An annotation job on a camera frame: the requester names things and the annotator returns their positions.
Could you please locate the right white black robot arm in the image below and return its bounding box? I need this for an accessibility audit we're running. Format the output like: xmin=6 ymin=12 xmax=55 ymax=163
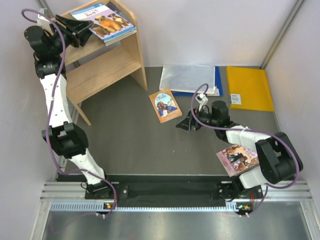
xmin=176 ymin=100 xmax=303 ymax=198

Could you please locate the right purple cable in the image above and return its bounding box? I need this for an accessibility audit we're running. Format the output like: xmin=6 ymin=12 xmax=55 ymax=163
xmin=190 ymin=83 xmax=301 ymax=218

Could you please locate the clear plastic file folder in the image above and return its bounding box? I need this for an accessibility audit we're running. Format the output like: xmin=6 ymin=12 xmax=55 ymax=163
xmin=159 ymin=64 xmax=220 ymax=96

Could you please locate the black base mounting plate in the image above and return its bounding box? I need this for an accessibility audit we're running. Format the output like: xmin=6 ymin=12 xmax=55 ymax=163
xmin=84 ymin=174 xmax=253 ymax=207

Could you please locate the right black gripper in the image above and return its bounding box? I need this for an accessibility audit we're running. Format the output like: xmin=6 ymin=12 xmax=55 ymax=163
xmin=176 ymin=106 xmax=219 ymax=132

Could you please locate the orange Othello book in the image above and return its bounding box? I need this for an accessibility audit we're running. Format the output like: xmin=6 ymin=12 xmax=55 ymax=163
xmin=149 ymin=88 xmax=183 ymax=124

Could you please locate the aluminium rail frame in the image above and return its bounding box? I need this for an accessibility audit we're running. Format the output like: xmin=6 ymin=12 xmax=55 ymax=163
xmin=31 ymin=180 xmax=320 ymax=240

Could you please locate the wooden two-tier shelf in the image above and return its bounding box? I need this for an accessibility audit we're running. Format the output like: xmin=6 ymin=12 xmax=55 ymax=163
xmin=23 ymin=0 xmax=148 ymax=126

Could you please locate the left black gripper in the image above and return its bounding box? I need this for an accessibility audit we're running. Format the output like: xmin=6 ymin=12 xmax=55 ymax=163
xmin=48 ymin=14 xmax=94 ymax=56

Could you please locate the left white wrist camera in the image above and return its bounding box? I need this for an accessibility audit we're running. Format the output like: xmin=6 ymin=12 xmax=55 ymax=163
xmin=36 ymin=8 xmax=53 ymax=33

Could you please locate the pink Taming of Shrew book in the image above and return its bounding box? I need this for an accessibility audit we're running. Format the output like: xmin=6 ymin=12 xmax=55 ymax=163
xmin=216 ymin=144 xmax=259 ymax=177

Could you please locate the purple cable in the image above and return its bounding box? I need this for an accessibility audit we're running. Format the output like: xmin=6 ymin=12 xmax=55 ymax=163
xmin=190 ymin=83 xmax=301 ymax=218
xmin=21 ymin=8 xmax=118 ymax=220

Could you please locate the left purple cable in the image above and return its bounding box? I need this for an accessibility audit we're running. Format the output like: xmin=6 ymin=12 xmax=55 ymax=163
xmin=21 ymin=8 xmax=118 ymax=220

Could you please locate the yellow file folder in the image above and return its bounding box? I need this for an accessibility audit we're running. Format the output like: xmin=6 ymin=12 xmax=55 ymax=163
xmin=226 ymin=66 xmax=274 ymax=112

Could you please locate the Why Do Dogs Bark book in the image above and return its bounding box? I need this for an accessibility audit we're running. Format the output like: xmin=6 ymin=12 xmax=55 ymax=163
xmin=69 ymin=3 xmax=122 ymax=41

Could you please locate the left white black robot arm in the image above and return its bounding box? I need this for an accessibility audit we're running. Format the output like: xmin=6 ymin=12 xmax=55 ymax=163
xmin=24 ymin=13 xmax=114 ymax=199

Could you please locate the blue Nineteen Eighty-Four book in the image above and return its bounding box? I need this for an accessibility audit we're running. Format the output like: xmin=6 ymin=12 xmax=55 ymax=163
xmin=104 ymin=2 xmax=137 ymax=46

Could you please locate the blue file folder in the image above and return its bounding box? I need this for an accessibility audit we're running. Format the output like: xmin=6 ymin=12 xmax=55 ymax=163
xmin=172 ymin=66 xmax=224 ymax=97

